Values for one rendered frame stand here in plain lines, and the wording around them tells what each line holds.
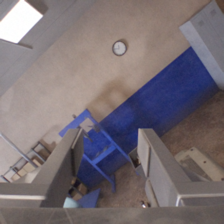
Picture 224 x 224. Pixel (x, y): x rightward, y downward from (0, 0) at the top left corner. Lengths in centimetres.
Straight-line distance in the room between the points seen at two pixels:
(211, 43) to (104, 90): 242
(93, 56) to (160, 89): 177
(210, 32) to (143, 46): 132
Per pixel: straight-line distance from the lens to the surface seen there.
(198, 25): 376
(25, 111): 439
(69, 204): 61
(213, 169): 107
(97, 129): 340
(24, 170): 466
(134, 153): 346
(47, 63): 401
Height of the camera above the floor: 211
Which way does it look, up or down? 11 degrees down
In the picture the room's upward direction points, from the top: 42 degrees counter-clockwise
